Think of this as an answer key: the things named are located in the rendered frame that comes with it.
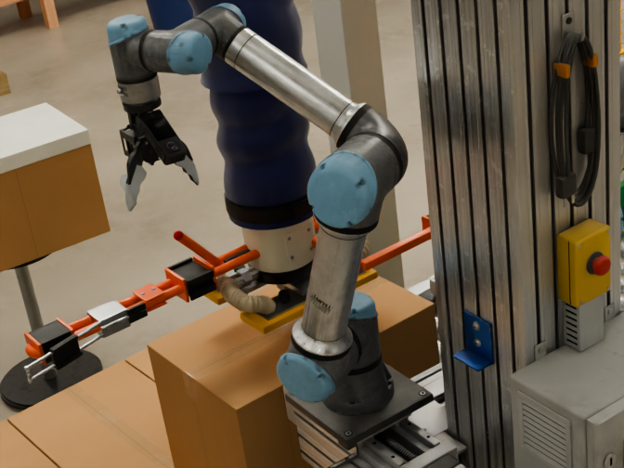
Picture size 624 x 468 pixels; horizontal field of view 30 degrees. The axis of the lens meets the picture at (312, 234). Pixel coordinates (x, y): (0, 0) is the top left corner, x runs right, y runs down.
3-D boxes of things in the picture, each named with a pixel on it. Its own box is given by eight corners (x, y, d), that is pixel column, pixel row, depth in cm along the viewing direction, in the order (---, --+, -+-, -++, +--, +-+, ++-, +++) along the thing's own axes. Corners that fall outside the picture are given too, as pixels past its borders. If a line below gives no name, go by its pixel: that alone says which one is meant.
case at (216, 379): (350, 374, 336) (334, 253, 318) (446, 433, 306) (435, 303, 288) (175, 472, 306) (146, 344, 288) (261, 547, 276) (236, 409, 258)
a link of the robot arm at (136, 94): (164, 75, 212) (124, 88, 208) (169, 98, 214) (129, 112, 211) (145, 67, 218) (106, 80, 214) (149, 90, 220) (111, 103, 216)
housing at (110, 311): (117, 316, 260) (113, 298, 257) (132, 326, 254) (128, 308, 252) (89, 328, 256) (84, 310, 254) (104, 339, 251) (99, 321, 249)
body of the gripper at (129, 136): (158, 146, 226) (147, 87, 221) (179, 157, 220) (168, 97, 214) (123, 158, 223) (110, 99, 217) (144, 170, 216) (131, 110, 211)
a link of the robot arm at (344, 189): (357, 378, 231) (409, 145, 200) (321, 421, 220) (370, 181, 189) (305, 352, 235) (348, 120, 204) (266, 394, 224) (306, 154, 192)
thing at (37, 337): (63, 336, 254) (58, 317, 251) (79, 348, 248) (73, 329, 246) (29, 352, 250) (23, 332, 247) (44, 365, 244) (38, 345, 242)
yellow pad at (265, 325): (353, 264, 288) (350, 246, 285) (379, 278, 280) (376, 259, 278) (240, 319, 271) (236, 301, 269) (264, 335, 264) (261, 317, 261)
